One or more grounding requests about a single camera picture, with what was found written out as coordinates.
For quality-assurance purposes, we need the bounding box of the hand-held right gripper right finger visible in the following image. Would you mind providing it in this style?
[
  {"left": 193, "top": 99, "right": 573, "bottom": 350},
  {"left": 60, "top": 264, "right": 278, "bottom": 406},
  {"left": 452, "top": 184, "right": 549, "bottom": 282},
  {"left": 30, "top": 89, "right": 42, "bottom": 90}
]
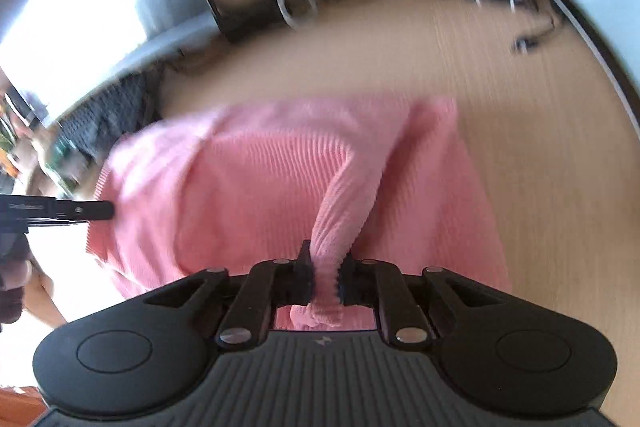
[{"left": 336, "top": 252, "right": 507, "bottom": 351}]

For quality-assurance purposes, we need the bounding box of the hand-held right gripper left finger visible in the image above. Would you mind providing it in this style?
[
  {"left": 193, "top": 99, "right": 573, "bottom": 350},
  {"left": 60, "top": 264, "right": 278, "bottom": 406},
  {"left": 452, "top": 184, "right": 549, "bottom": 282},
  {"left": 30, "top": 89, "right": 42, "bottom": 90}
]
[{"left": 144, "top": 240, "right": 317, "bottom": 350}]

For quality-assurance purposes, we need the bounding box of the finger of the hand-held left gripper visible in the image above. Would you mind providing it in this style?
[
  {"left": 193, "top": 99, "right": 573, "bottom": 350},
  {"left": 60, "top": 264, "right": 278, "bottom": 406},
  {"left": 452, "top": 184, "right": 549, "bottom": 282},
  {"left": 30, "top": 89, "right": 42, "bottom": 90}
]
[{"left": 50, "top": 200, "right": 116, "bottom": 223}]

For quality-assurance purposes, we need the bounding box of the pink knitted sweater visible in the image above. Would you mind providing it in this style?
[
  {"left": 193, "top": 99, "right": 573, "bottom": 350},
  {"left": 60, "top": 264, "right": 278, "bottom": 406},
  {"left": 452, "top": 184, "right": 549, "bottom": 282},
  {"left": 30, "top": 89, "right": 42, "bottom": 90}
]
[{"left": 86, "top": 93, "right": 513, "bottom": 331}]

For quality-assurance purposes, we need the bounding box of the person's left hand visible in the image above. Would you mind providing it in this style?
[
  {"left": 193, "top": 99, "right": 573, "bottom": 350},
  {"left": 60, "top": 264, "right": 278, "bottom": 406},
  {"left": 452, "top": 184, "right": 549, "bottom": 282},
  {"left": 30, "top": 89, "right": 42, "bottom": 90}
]
[{"left": 0, "top": 237, "right": 36, "bottom": 324}]

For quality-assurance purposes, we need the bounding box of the black keyboard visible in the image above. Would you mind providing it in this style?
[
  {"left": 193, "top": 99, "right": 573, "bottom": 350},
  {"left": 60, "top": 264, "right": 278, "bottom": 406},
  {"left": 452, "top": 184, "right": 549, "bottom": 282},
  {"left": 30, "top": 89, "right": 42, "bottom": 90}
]
[{"left": 56, "top": 70, "right": 164, "bottom": 160}]

